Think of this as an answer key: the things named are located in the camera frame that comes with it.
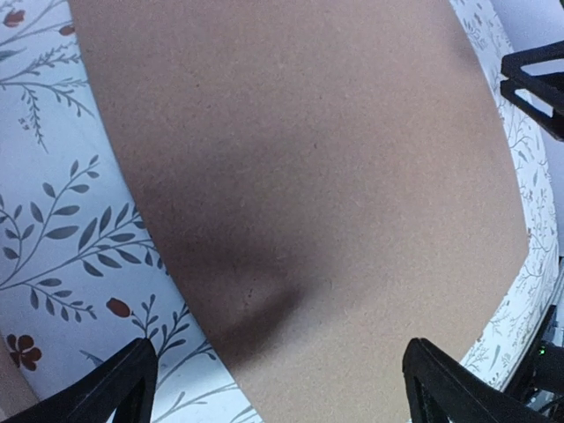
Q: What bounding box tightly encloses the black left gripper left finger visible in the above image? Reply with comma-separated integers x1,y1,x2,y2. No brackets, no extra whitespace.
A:
6,338,158,423

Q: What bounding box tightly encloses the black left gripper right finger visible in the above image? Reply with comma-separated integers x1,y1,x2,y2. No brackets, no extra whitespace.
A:
402,338,549,423

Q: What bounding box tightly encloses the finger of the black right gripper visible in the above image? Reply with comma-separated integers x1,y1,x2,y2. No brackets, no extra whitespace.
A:
501,41,564,82
501,74,563,142

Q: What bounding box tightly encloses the brown backing board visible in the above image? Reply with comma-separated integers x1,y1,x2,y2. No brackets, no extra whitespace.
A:
70,1,528,422

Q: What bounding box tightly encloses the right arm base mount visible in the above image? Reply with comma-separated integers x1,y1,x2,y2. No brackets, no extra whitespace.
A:
501,255,564,419

